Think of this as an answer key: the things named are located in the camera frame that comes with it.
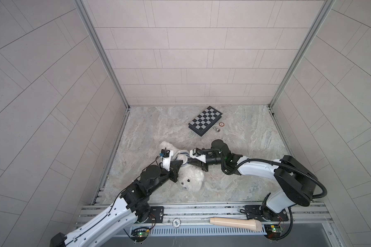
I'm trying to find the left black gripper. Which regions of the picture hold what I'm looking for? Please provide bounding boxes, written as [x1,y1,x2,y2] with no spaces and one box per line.
[144,161,183,196]

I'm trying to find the white teddy bear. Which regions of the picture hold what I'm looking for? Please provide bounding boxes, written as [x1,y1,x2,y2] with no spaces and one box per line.
[159,141,205,192]

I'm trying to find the blue white striped sweater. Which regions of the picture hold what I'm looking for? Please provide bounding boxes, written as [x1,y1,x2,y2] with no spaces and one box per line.
[177,153,195,167]

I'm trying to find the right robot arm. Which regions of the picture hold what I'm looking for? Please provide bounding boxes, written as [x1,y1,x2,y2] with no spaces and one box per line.
[190,140,318,221]

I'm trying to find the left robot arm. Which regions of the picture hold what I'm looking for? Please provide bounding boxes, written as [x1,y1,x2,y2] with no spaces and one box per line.
[49,161,183,247]

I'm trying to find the black folded chess board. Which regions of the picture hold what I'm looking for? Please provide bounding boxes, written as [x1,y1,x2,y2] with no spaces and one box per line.
[188,106,223,136]

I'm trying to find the white round knob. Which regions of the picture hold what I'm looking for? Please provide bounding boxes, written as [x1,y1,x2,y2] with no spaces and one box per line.
[172,218,181,228]

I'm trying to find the left green circuit board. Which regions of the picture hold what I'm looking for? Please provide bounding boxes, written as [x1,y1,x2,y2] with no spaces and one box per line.
[130,226,151,242]

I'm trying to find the green circuit board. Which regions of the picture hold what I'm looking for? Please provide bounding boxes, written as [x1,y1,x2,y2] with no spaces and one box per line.
[130,226,151,242]
[263,224,282,239]

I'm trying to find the right green circuit board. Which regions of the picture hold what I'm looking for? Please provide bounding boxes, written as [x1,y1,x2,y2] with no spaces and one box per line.
[263,224,282,239]

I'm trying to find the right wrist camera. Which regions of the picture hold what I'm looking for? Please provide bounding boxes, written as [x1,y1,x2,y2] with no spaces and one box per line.
[190,148,207,163]

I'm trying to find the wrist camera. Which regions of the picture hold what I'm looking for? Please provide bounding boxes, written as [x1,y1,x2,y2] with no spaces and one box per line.
[160,148,174,171]
[190,148,207,163]

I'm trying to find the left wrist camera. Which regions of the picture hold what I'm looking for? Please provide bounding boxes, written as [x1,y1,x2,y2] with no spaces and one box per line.
[160,148,174,171]

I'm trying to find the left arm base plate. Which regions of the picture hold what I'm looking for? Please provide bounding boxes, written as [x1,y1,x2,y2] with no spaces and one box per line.
[137,206,164,224]

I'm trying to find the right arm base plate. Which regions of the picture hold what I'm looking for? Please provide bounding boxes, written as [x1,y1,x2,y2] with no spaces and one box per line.
[244,205,289,222]

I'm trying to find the beige handle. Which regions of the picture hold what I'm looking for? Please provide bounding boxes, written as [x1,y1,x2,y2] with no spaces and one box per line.
[210,217,263,232]

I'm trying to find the aluminium mounting rail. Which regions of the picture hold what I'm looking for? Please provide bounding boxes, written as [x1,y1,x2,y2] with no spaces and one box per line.
[75,202,333,227]

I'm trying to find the black corrugated cable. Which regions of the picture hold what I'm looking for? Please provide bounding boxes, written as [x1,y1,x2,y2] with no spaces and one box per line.
[200,147,328,199]

